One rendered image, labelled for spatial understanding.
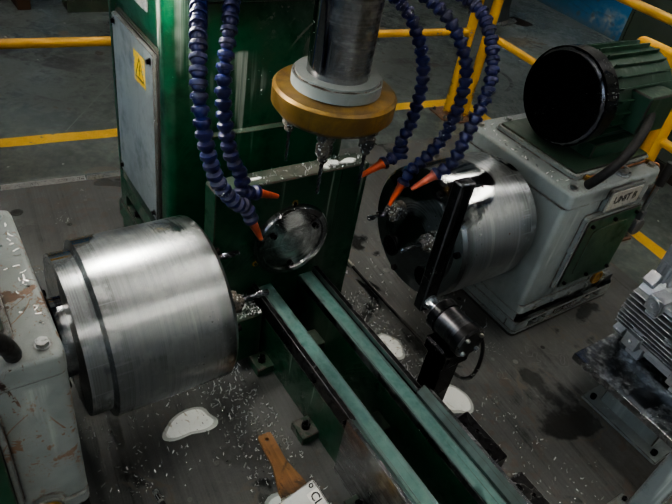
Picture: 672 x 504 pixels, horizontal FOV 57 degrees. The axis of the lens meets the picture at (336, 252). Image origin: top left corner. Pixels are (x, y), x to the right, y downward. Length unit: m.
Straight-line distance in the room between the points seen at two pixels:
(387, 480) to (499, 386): 0.42
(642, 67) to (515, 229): 0.39
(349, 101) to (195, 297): 0.33
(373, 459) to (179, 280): 0.38
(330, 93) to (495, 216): 0.41
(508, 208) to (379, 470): 0.51
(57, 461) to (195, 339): 0.22
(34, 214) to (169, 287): 0.77
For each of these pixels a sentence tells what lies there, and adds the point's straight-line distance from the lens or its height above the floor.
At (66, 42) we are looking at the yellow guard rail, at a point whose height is 0.56.
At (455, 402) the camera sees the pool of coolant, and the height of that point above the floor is 0.80.
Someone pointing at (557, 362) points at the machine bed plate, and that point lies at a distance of 1.38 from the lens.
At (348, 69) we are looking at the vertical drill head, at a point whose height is 1.38.
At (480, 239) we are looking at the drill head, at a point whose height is 1.10.
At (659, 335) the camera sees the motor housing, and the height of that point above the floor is 1.02.
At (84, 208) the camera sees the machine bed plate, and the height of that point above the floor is 0.80.
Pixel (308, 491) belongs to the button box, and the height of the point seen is 1.07.
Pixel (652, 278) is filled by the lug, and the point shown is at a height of 1.08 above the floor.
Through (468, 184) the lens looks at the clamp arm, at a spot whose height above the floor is 1.25.
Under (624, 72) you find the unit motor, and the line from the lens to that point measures 1.27.
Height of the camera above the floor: 1.69
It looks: 38 degrees down
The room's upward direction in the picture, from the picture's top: 11 degrees clockwise
